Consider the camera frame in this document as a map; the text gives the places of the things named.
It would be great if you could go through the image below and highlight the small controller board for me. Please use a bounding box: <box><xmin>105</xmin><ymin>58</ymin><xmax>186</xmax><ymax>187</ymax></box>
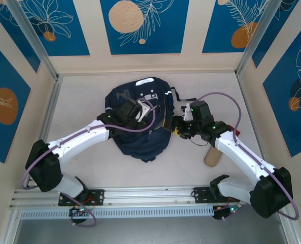
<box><xmin>69</xmin><ymin>206</ymin><xmax>90</xmax><ymax>217</ymax></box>
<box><xmin>212</xmin><ymin>205</ymin><xmax>241</xmax><ymax>221</ymax></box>

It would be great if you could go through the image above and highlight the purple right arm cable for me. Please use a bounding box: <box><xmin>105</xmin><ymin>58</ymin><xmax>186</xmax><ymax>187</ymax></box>
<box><xmin>195</xmin><ymin>91</ymin><xmax>300</xmax><ymax>222</ymax></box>

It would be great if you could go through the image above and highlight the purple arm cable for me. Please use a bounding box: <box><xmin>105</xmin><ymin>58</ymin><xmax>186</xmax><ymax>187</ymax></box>
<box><xmin>22</xmin><ymin>98</ymin><xmax>156</xmax><ymax>227</ymax></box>
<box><xmin>195</xmin><ymin>91</ymin><xmax>300</xmax><ymax>222</ymax></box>

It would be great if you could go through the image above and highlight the aluminium side rail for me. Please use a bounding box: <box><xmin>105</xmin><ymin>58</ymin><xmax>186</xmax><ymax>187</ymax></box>
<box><xmin>235</xmin><ymin>72</ymin><xmax>274</xmax><ymax>184</ymax></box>
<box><xmin>25</xmin><ymin>76</ymin><xmax>63</xmax><ymax>189</ymax></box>

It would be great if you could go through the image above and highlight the aluminium frame post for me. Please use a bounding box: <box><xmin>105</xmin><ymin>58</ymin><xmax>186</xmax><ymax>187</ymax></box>
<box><xmin>0</xmin><ymin>203</ymin><xmax>23</xmax><ymax>244</ymax></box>
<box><xmin>7</xmin><ymin>0</ymin><xmax>59</xmax><ymax>80</ymax></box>
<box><xmin>276</xmin><ymin>202</ymin><xmax>301</xmax><ymax>244</ymax></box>
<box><xmin>236</xmin><ymin>0</ymin><xmax>278</xmax><ymax>77</ymax></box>

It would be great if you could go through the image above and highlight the navy blue backpack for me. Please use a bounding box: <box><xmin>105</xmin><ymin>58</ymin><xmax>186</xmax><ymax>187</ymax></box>
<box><xmin>105</xmin><ymin>76</ymin><xmax>198</xmax><ymax>163</ymax></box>

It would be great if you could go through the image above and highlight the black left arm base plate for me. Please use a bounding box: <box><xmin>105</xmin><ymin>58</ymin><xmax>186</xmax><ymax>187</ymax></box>
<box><xmin>58</xmin><ymin>188</ymin><xmax>106</xmax><ymax>206</ymax></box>

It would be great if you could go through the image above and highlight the white slotted cable duct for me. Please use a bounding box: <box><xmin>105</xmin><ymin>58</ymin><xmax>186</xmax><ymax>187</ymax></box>
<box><xmin>20</xmin><ymin>205</ymin><xmax>215</xmax><ymax>221</ymax></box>

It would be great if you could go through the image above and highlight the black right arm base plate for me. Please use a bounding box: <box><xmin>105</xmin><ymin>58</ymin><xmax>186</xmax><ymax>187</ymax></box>
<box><xmin>192</xmin><ymin>186</ymin><xmax>242</xmax><ymax>204</ymax></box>

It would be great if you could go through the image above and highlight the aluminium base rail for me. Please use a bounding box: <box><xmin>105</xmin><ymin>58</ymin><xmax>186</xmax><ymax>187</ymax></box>
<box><xmin>12</xmin><ymin>182</ymin><xmax>285</xmax><ymax>207</ymax></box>

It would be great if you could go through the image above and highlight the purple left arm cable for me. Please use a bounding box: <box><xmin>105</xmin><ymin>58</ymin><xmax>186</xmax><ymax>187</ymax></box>
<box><xmin>22</xmin><ymin>98</ymin><xmax>156</xmax><ymax>227</ymax></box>

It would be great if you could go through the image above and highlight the beige cylindrical pencil case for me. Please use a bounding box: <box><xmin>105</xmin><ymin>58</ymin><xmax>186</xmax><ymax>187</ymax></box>
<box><xmin>203</xmin><ymin>146</ymin><xmax>222</xmax><ymax>168</ymax></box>

